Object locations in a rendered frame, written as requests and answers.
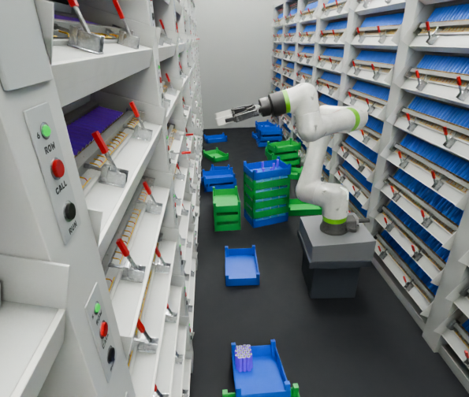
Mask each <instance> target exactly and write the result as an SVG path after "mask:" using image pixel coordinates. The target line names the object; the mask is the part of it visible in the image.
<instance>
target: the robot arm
mask: <svg viewBox="0 0 469 397"><path fill-rule="evenodd" d="M291 112H293V113H294V114H295V118H296V127H297V133H298V135H299V137H300V138H301V139H302V140H303V141H306V142H309V147H308V150H307V156H306V159H305V162H304V165H303V169H302V172H301V174H300V178H299V180H298V183H297V185H296V190H295V192H296V197H297V198H298V199H299V200H300V201H301V202H306V203H309V204H312V205H316V206H321V207H322V223H321V224H320V230H321V231H322V232H323V233H325V234H327V235H330V236H341V235H344V234H346V233H347V232H356V227H357V226H359V223H370V218H366V219H358V217H354V216H353V215H348V199H349V190H348V188H347V187H346V186H344V185H342V184H332V183H326V182H322V181H321V176H322V167H323V163H324V159H325V156H326V150H327V147H328V144H329V139H330V136H331V135H332V134H337V133H348V132H354V131H357V130H360V129H361V128H363V127H364V126H365V125H366V123H367V121H368V113H367V111H366V110H365V109H364V108H363V107H362V106H328V105H324V106H319V104H318V92H317V90H316V89H315V87H314V86H313V85H312V84H310V83H300V84H298V85H296V86H295V87H291V88H289V89H286V90H283V91H278V92H274V91H273V92H272V93H271V94H268V98H267V97H265V98H260V99H259V104H258V105H255V104H254V103H252V104H250V105H246V106H238V107H235V108H232V109H229V110H226V111H222V112H219V113H216V114H215V116H216V119H215V120H216V123H217V126H220V125H223V124H228V123H232V122H236V123H237V122H240V121H244V120H247V119H249V118H252V117H257V116H259V114H260V113H261V115H262V117H267V116H270V115H271V114H272V116H273V117H277V120H279V116H281V115H282V114H285V113H291Z"/></svg>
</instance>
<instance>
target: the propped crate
mask: <svg viewBox="0 0 469 397"><path fill-rule="evenodd" d="M231 344H232V360H233V375H234V384H235V393H236V397H291V389H290V383H289V381H287V378H286V375H285V371H284V369H283V366H282V364H281V360H280V357H279V354H278V352H277V348H276V341H275V339H271V340H270V345H262V346H251V353H252V361H253V368H252V369H251V371H246V372H244V371H242V372H239V371H238V370H237V369H236V364H235V347H236V343H231Z"/></svg>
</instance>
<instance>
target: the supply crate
mask: <svg viewBox="0 0 469 397"><path fill-rule="evenodd" d="M277 159H279V164H278V168H277V167H276V164H277ZM277 159H276V160H270V161H264V168H265V172H263V171H262V162H261V161H260V162H255V163H249V164H247V162H246V161H244V172H245V173H246V174H248V175H249V176H250V177H251V178H252V179H253V180H261V179H266V178H271V177H276V176H285V175H290V174H291V164H287V165H286V164H285V163H284V162H283V161H281V160H280V157H279V156H277ZM273 163H275V170H270V167H273ZM256 169H257V170H258V172H256Z"/></svg>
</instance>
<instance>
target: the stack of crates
mask: <svg viewBox="0 0 469 397"><path fill-rule="evenodd" d="M213 206H214V231H215V232H219V231H232V230H241V221H240V198H239V194H238V190H237V186H235V188H230V189H215V187H213Z"/></svg>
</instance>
